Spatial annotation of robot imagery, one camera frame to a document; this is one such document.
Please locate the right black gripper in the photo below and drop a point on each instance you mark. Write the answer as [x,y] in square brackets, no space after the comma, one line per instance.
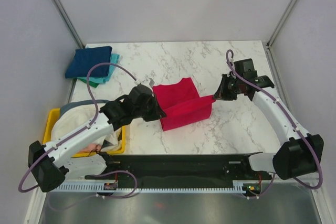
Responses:
[222,93]

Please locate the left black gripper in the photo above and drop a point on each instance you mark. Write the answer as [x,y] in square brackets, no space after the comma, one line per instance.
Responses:
[157,112]

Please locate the red t shirt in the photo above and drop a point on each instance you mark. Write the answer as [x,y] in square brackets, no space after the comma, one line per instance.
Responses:
[182,104]

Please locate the yellow plastic bin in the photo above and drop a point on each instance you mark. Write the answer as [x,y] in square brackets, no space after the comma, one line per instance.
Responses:
[52,119]

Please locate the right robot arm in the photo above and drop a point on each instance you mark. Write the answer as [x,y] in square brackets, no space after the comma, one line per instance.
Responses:
[300,152]

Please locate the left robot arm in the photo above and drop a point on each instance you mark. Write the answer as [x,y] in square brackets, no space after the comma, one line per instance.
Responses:
[52,163]

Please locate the pink t shirt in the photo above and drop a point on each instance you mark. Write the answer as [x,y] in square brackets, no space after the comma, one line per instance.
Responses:
[91,148]

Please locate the white t shirt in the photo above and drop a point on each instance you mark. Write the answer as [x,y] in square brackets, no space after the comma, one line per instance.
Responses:
[72,120]

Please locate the folded navy t shirt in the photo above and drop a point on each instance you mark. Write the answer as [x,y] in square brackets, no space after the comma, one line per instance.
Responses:
[85,59]

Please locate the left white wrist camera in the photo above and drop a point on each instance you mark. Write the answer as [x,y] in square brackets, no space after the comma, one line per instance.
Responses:
[148,82]

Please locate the right aluminium frame post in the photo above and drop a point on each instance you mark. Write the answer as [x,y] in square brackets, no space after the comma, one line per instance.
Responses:
[288,10]

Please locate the aluminium frame post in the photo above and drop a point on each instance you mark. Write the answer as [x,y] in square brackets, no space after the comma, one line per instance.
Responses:
[65,17]
[288,10]

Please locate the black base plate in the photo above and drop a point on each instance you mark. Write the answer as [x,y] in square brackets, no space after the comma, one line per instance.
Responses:
[180,171]

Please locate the grey slotted cable duct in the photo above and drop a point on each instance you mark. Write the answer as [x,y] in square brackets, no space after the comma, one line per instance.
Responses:
[95,186]

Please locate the left aluminium frame post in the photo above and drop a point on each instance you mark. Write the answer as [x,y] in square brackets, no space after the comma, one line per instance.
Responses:
[65,17]

